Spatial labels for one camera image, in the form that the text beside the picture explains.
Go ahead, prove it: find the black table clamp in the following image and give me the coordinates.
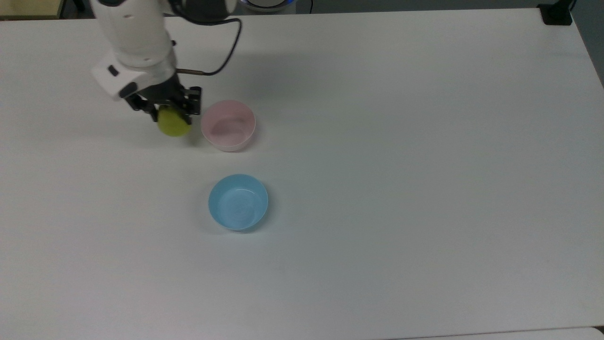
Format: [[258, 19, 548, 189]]
[[538, 0, 577, 26]]

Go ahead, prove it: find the green pear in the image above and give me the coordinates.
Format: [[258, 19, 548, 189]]
[[157, 107, 193, 138]]

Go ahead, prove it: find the wooden furniture piece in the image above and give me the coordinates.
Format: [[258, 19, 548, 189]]
[[0, 0, 66, 20]]

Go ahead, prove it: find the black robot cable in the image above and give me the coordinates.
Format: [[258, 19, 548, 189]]
[[170, 0, 243, 77]]

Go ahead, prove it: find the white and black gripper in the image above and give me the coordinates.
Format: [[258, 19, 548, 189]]
[[91, 51, 202, 123]]

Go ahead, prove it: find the pink plastic bowl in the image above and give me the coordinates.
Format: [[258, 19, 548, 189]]
[[201, 100, 256, 152]]

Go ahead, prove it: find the blue plastic bowl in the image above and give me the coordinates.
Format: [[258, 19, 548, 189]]
[[208, 174, 269, 232]]

